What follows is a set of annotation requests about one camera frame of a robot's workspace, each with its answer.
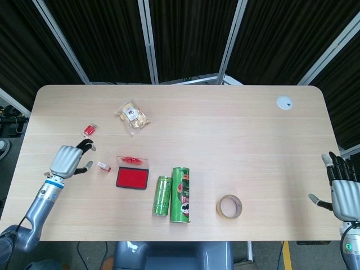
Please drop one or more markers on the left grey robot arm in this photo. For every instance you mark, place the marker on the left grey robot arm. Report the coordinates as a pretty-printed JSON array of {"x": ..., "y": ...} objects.
[{"x": 42, "y": 205}]

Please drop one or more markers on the red stamp pad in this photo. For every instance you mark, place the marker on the red stamp pad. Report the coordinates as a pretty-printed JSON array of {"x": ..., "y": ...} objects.
[{"x": 132, "y": 178}]

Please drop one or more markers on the green Monster energy can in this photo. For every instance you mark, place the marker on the green Monster energy can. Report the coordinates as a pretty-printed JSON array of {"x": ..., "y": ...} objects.
[{"x": 162, "y": 197}]

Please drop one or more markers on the grey robot base body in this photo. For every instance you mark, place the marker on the grey robot base body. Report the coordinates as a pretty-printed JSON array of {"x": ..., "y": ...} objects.
[{"x": 168, "y": 256}]

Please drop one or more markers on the clear bag of snacks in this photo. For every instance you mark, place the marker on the clear bag of snacks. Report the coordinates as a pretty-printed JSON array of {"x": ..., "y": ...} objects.
[{"x": 133, "y": 118}]

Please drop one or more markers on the yellow floor tape strip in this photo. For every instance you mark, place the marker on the yellow floor tape strip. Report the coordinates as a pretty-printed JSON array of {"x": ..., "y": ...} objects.
[{"x": 286, "y": 256}]

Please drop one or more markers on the small red item clear packet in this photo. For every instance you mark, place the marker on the small red item clear packet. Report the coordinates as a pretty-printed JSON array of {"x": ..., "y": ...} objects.
[{"x": 90, "y": 129}]

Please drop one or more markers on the dark teal round object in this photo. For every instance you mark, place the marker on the dark teal round object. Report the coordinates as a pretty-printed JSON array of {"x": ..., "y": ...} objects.
[{"x": 39, "y": 265}]

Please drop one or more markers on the green Pringles tube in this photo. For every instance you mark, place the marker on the green Pringles tube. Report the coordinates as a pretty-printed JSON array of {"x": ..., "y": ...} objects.
[{"x": 180, "y": 197}]

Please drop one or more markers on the white metal partition post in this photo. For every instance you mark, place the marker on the white metal partition post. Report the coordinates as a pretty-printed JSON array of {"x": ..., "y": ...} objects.
[
  {"x": 329, "y": 53},
  {"x": 232, "y": 42},
  {"x": 62, "y": 42},
  {"x": 14, "y": 101},
  {"x": 149, "y": 42}
]

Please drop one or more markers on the white box with red base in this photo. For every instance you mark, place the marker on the white box with red base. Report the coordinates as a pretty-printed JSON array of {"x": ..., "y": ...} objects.
[{"x": 103, "y": 166}]

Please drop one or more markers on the white table leg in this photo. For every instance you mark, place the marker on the white table leg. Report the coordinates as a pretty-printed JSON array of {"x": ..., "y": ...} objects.
[{"x": 249, "y": 251}]

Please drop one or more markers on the grey white shoe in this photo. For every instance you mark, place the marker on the grey white shoe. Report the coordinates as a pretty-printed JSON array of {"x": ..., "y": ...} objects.
[{"x": 3, "y": 147}]

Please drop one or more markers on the black curtain panel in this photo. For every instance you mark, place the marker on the black curtain panel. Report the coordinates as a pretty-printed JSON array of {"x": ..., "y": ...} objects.
[
  {"x": 104, "y": 39},
  {"x": 22, "y": 50},
  {"x": 191, "y": 36},
  {"x": 346, "y": 98},
  {"x": 287, "y": 36}
]

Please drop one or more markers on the yellow adhesive tape roll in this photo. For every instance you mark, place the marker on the yellow adhesive tape roll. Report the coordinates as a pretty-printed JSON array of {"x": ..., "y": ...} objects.
[{"x": 218, "y": 208}]

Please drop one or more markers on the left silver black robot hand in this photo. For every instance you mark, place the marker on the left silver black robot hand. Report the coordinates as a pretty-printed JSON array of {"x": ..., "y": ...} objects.
[{"x": 66, "y": 160}]

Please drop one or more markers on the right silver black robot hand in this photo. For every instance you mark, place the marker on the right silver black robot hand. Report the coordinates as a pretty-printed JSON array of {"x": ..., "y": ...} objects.
[{"x": 347, "y": 199}]

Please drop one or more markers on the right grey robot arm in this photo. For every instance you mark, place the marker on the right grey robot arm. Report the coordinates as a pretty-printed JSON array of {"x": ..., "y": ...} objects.
[{"x": 351, "y": 250}]

